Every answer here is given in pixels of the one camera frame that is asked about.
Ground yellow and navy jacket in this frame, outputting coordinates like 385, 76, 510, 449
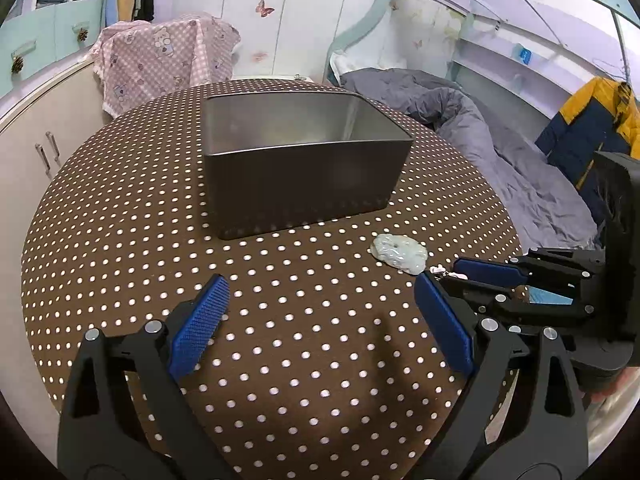
535, 76, 640, 211

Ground white cabinet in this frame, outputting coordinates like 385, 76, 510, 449
0, 55, 117, 411

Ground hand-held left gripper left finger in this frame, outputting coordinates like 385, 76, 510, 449
57, 274, 232, 480

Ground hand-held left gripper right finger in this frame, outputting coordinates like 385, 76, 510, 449
414, 272, 591, 480

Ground grey metal box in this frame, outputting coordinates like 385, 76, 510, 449
201, 91, 414, 241

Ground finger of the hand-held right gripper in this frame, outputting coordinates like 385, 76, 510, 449
434, 274, 597, 327
451, 247, 607, 287

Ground pink checked bear cloth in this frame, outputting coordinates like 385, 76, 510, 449
89, 13, 242, 118

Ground white pillow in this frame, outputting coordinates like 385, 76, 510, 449
329, 50, 406, 78

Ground pale green jade pendant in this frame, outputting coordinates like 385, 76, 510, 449
371, 233, 429, 276

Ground grey duvet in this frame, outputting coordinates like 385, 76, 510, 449
339, 67, 603, 252

